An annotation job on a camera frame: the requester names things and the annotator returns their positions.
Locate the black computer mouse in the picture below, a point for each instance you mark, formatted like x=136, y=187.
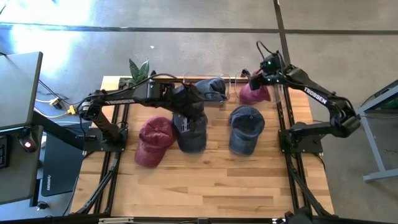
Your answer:
x=28, y=140

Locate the black diagonal desk bar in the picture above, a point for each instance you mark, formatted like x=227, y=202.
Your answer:
x=56, y=130

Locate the black laptop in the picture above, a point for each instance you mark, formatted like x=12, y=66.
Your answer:
x=62, y=168

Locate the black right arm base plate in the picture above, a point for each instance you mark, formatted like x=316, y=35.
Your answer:
x=312, y=146

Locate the clear plastic bin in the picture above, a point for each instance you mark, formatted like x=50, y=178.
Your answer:
x=226, y=103
x=278, y=96

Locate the grey metal table frame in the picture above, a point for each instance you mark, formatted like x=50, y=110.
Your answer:
x=378, y=160

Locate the black keyboard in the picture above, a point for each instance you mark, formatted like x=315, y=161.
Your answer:
x=3, y=152

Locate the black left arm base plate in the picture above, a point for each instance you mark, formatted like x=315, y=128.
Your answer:
x=91, y=144

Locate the blue denim cap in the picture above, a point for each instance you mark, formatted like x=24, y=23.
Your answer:
x=245, y=130
x=214, y=87

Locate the black caster wheel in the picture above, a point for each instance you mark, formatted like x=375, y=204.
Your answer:
x=42, y=205

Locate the snake plant in white pot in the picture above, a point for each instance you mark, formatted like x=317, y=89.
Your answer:
x=140, y=71

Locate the grey desk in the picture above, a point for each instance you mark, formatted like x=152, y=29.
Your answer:
x=18, y=180

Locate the maroon cap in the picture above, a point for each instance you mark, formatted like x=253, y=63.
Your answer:
x=253, y=95
x=152, y=140

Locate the black aluminium extrusion frame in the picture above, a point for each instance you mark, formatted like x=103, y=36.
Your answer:
x=296, y=193

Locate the dark navy denim cap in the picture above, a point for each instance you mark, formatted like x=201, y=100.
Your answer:
x=192, y=141

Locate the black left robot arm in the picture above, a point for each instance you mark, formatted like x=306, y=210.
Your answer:
x=124, y=101

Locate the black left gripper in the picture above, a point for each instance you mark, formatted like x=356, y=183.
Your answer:
x=186, y=101

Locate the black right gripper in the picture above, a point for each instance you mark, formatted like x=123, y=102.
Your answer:
x=272, y=73

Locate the silver bracket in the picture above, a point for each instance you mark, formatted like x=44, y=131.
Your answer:
x=115, y=220
x=278, y=221

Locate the black clamp knob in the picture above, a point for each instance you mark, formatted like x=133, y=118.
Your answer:
x=153, y=74
x=245, y=73

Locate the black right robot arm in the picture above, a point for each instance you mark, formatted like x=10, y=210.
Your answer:
x=314, y=93

